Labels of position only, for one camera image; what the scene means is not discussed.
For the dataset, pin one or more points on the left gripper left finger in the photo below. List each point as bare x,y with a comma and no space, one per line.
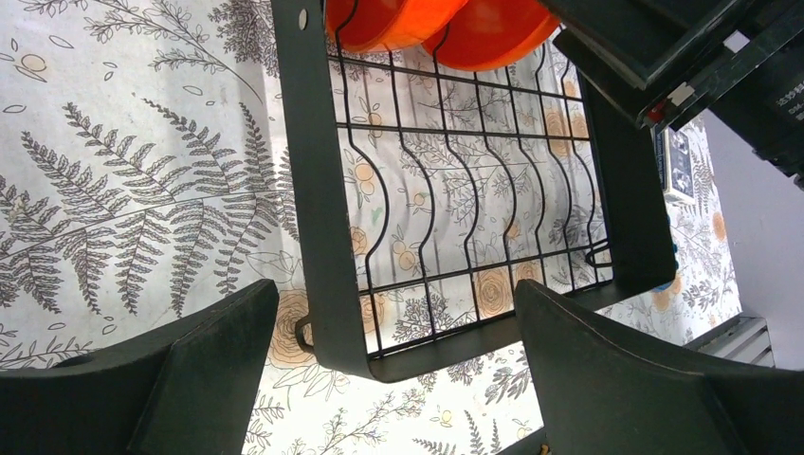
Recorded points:
187,387

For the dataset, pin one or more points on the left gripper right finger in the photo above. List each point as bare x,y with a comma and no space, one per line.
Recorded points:
606,388

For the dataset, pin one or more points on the black wire dish rack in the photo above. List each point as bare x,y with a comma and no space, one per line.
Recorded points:
424,195

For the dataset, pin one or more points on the orange bowl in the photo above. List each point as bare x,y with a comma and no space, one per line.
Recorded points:
367,26
490,34

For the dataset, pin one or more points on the blue playing card box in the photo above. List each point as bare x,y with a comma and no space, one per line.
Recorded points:
672,150

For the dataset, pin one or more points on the blue toy truck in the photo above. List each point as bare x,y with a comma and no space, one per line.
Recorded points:
666,285

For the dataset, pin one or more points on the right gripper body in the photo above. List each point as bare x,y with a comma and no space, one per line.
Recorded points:
661,63

